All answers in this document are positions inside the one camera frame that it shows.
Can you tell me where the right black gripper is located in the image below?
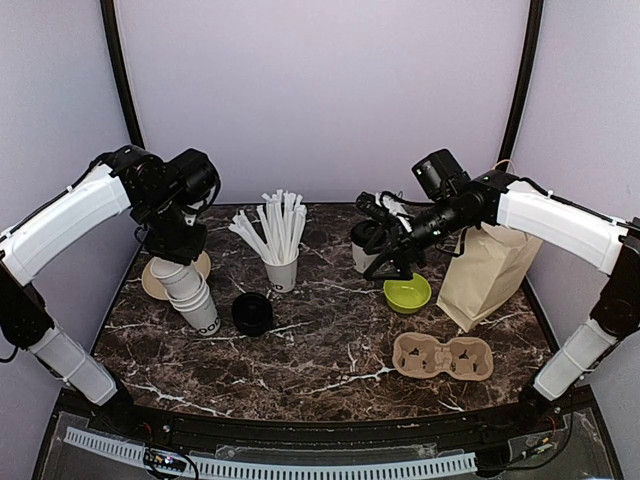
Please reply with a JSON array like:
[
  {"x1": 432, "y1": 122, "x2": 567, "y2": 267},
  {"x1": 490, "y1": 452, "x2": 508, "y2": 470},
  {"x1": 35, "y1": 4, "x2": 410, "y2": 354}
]
[{"x1": 363, "y1": 194, "x2": 475, "y2": 280}]

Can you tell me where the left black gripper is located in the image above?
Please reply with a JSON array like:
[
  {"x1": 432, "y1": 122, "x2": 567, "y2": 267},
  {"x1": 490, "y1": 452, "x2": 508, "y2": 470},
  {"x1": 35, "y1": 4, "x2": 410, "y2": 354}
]
[{"x1": 138, "y1": 190, "x2": 208, "y2": 264}]

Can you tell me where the white paper coffee cup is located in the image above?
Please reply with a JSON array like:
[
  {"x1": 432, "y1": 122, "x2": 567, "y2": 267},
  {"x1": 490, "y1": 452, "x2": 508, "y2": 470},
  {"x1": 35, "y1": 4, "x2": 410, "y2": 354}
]
[{"x1": 352, "y1": 242, "x2": 378, "y2": 273}]

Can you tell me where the black coffee cup lid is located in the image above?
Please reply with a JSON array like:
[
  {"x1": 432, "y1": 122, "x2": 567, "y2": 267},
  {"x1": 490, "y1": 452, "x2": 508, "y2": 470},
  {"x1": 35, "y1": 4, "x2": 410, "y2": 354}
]
[{"x1": 350, "y1": 220, "x2": 387, "y2": 248}]

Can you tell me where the stack of white paper cups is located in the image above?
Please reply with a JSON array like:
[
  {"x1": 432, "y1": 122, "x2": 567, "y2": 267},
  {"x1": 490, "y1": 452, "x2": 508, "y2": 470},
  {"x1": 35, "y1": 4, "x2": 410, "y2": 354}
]
[{"x1": 150, "y1": 257, "x2": 220, "y2": 336}]

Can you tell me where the stack of black lids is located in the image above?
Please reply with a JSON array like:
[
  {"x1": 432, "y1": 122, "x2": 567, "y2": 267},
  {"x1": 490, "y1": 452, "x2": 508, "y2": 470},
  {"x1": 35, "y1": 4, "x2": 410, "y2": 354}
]
[{"x1": 231, "y1": 292, "x2": 274, "y2": 337}]

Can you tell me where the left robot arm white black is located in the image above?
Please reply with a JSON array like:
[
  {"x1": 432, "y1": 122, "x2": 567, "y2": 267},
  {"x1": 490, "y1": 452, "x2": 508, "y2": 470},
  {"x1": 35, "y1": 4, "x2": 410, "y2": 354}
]
[{"x1": 1, "y1": 145, "x2": 221, "y2": 436}]

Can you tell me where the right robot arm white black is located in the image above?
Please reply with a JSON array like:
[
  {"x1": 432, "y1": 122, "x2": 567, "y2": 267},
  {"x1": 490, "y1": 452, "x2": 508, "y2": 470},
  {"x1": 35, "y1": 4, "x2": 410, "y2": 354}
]
[{"x1": 356, "y1": 170, "x2": 639, "y2": 434}]

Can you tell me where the green bowl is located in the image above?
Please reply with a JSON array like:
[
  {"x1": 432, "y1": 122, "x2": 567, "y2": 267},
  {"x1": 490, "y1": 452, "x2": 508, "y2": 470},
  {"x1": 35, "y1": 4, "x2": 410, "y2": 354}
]
[{"x1": 383, "y1": 273, "x2": 432, "y2": 314}]

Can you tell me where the beige paper plate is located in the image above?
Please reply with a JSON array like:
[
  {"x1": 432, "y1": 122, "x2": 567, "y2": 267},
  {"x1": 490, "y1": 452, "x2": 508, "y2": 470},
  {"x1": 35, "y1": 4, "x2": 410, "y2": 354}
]
[{"x1": 141, "y1": 252, "x2": 211, "y2": 301}]

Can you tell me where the brown paper bag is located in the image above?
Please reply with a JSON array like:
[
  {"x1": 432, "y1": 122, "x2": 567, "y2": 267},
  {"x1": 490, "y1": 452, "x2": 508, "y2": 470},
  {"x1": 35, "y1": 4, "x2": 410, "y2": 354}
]
[{"x1": 437, "y1": 223, "x2": 542, "y2": 333}]

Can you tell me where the cardboard two-cup carrier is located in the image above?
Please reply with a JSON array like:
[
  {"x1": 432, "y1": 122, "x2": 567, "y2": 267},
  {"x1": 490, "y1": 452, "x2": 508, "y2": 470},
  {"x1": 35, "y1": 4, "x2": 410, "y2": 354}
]
[{"x1": 392, "y1": 332, "x2": 494, "y2": 382}]

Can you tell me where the white cup holding straws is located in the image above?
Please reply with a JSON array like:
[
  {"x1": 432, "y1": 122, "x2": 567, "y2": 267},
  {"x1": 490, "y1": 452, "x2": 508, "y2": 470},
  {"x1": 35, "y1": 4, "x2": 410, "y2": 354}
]
[{"x1": 263, "y1": 251, "x2": 299, "y2": 293}]

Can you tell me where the bundle of wrapped white straws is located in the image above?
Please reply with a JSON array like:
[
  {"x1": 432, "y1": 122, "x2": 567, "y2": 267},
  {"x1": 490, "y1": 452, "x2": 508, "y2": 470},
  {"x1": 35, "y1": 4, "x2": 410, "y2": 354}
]
[{"x1": 228, "y1": 189, "x2": 307, "y2": 266}]

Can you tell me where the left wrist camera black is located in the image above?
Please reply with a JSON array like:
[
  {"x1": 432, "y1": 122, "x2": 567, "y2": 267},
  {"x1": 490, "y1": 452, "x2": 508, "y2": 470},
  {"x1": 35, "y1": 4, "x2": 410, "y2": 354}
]
[{"x1": 168, "y1": 148, "x2": 221, "y2": 205}]

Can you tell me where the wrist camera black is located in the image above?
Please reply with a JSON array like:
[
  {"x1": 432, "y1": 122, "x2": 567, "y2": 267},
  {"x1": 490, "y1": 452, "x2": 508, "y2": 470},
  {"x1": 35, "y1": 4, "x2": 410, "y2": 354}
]
[
  {"x1": 168, "y1": 148, "x2": 221, "y2": 205},
  {"x1": 411, "y1": 149, "x2": 471, "y2": 202}
]

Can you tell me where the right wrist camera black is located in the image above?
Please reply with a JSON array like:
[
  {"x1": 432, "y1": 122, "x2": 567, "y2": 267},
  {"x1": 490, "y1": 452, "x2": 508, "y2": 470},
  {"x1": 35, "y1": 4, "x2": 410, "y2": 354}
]
[{"x1": 411, "y1": 149, "x2": 471, "y2": 202}]

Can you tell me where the black front rail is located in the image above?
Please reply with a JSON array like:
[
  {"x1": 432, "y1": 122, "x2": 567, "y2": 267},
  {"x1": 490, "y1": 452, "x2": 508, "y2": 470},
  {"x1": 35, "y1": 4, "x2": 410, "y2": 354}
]
[{"x1": 131, "y1": 404, "x2": 523, "y2": 450}]

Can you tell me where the white slotted cable duct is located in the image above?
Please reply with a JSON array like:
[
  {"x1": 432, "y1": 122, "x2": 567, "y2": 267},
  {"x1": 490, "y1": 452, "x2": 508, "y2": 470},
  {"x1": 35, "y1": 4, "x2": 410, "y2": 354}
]
[{"x1": 63, "y1": 426, "x2": 479, "y2": 480}]

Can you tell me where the left black frame post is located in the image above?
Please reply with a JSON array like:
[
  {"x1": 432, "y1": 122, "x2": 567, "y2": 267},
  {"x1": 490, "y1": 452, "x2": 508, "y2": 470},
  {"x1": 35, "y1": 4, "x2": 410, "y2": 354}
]
[{"x1": 99, "y1": 0, "x2": 145, "y2": 148}]

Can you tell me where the black frame post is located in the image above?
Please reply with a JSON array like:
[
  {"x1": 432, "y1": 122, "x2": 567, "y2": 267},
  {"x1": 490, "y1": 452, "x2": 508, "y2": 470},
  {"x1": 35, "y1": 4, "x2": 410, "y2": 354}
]
[
  {"x1": 99, "y1": 0, "x2": 145, "y2": 148},
  {"x1": 497, "y1": 0, "x2": 544, "y2": 170}
]

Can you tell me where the right black frame post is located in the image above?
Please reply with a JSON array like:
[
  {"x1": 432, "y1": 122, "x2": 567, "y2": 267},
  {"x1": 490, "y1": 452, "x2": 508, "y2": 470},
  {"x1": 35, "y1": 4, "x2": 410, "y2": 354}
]
[{"x1": 497, "y1": 0, "x2": 544, "y2": 170}]

